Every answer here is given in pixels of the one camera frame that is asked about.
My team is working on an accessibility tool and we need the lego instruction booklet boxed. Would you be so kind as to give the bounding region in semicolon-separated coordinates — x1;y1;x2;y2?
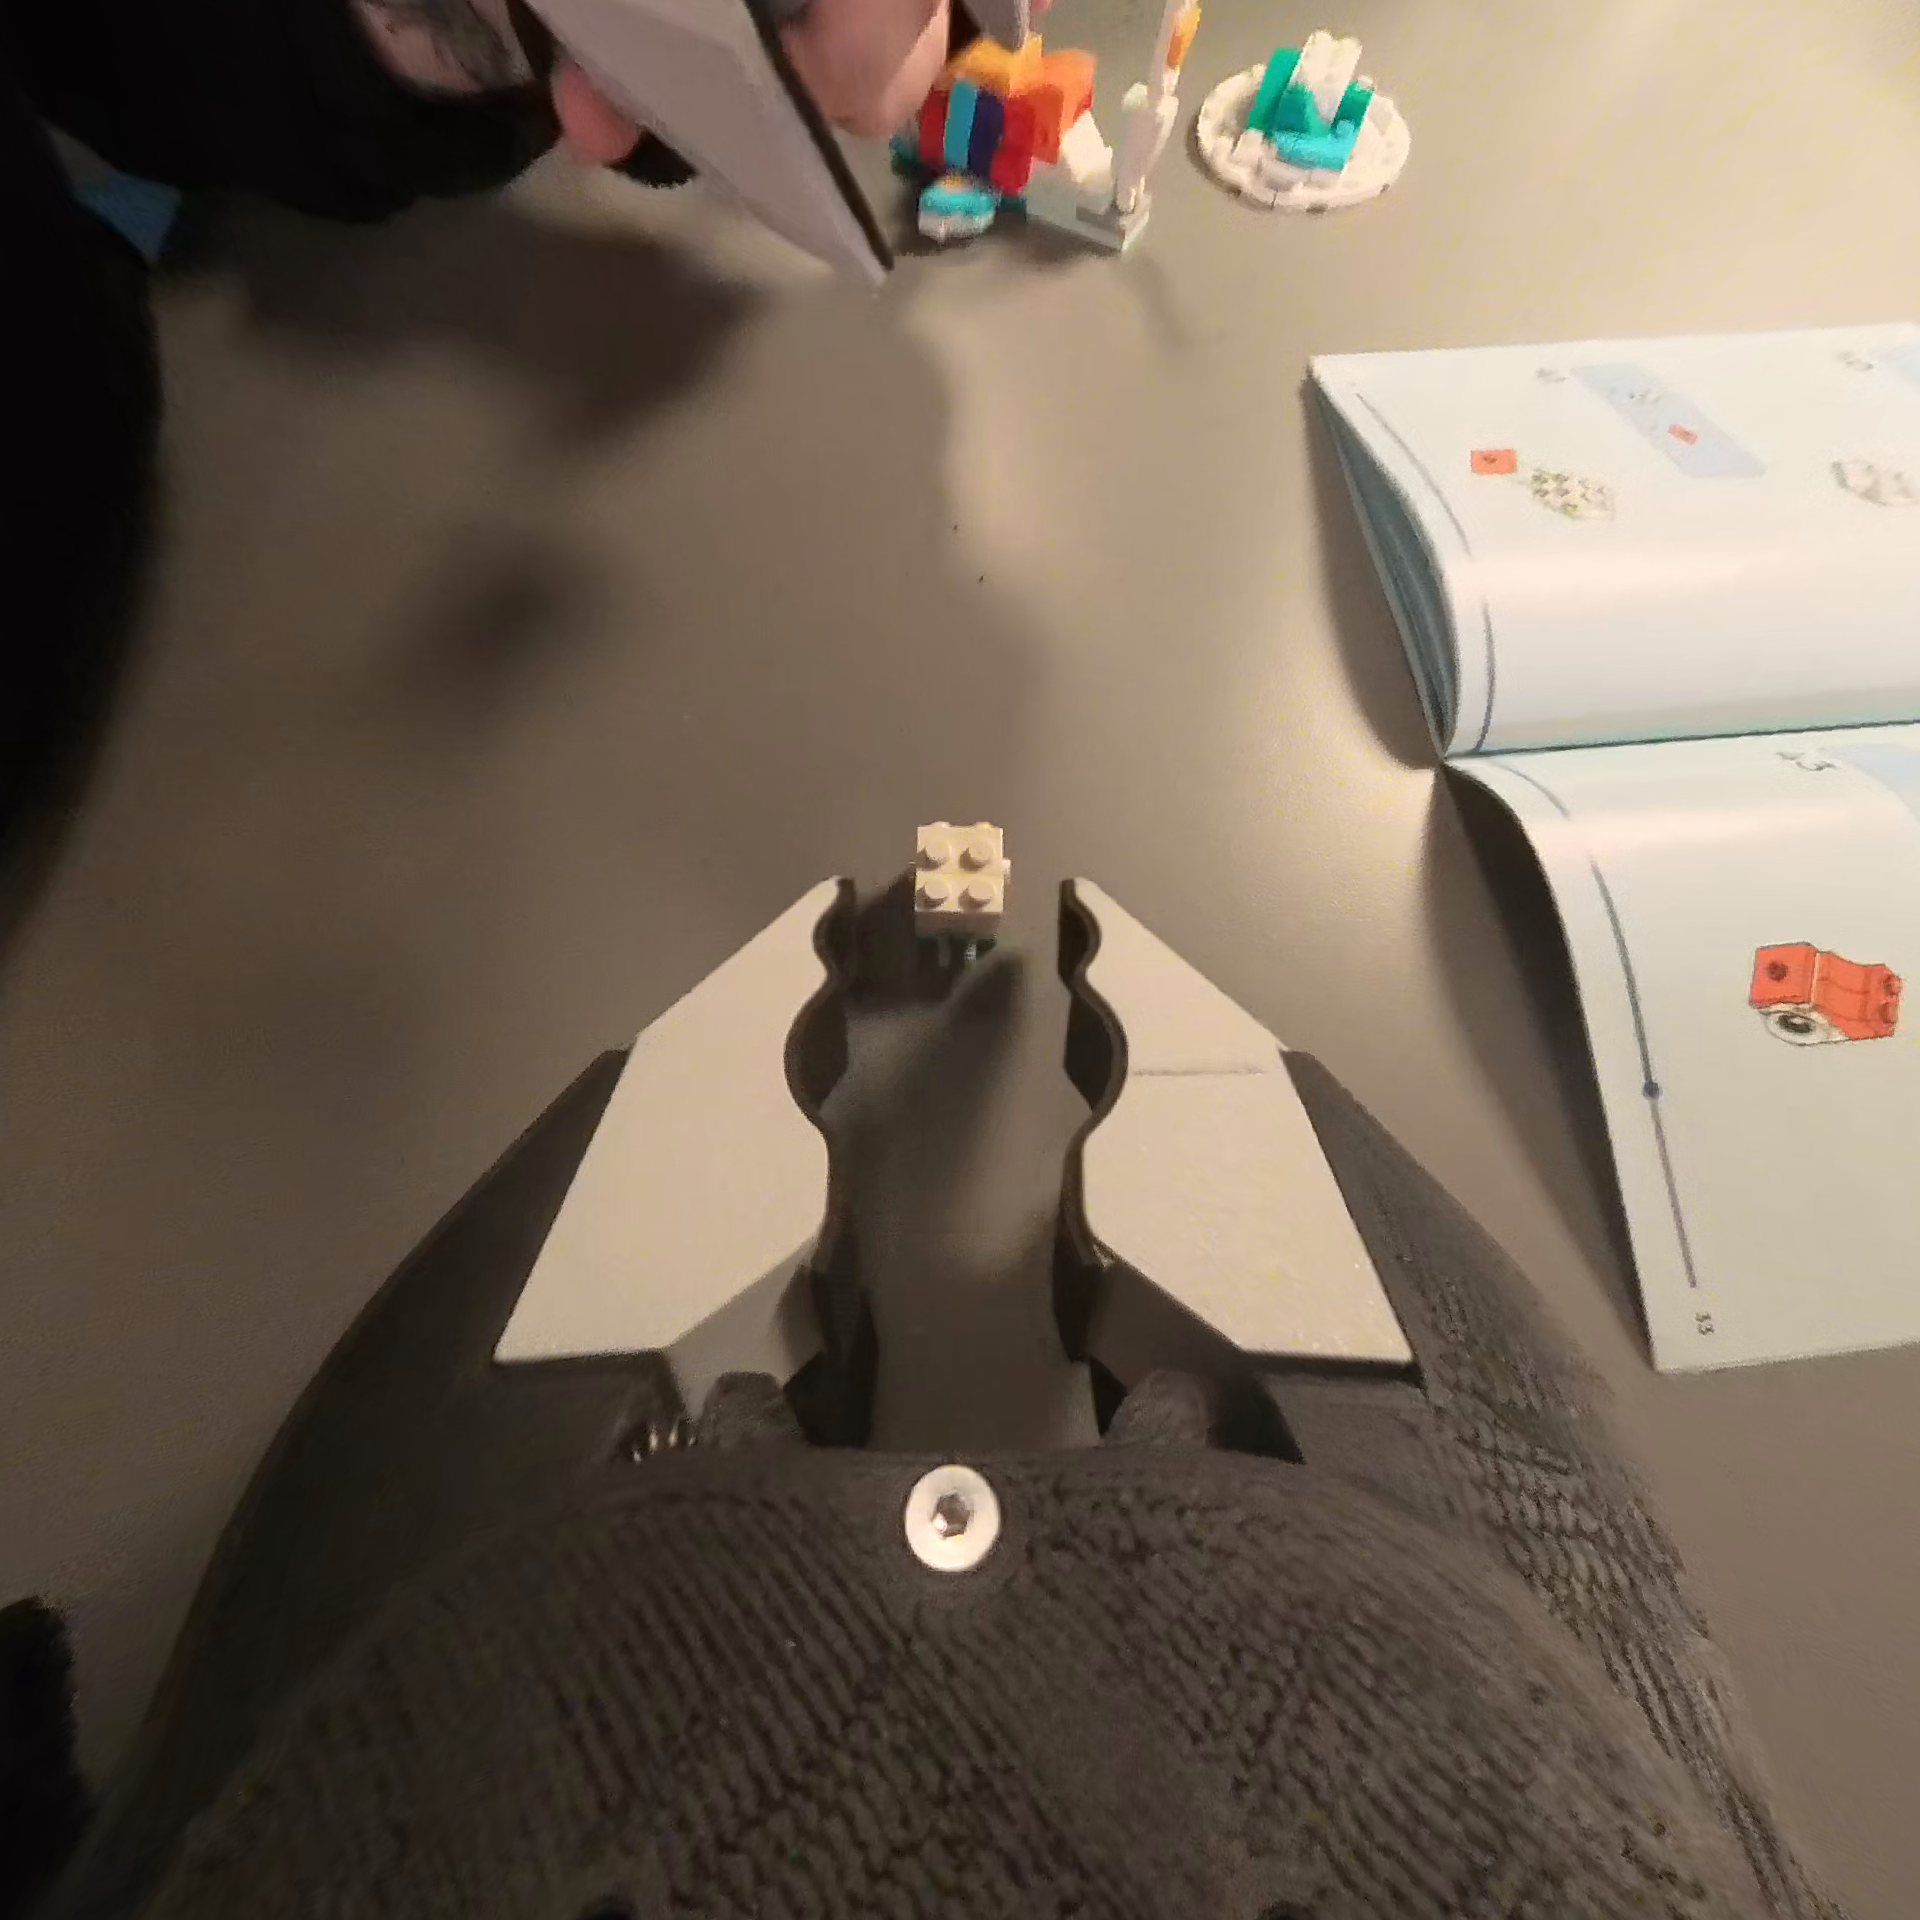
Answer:
1304;321;1920;1376

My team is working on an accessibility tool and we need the white orange lego stalk model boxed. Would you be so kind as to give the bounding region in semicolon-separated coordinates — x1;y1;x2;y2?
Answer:
1035;0;1205;259

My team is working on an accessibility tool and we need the round white lego plate model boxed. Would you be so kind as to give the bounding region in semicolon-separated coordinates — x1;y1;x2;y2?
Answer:
1194;33;1412;212

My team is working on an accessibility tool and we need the small white lego brick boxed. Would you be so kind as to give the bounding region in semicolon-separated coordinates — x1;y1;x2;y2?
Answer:
910;819;1016;962

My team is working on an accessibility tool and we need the colourful lego fish model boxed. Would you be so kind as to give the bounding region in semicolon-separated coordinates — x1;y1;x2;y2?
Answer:
892;36;1106;243

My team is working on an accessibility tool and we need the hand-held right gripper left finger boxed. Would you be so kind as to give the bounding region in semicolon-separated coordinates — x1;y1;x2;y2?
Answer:
492;881;876;1421

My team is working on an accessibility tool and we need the person's left hand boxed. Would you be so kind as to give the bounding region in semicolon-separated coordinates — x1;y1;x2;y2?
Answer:
359;0;963;169

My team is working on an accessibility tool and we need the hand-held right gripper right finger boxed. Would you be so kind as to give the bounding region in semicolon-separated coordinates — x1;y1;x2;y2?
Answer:
1056;881;1416;1428

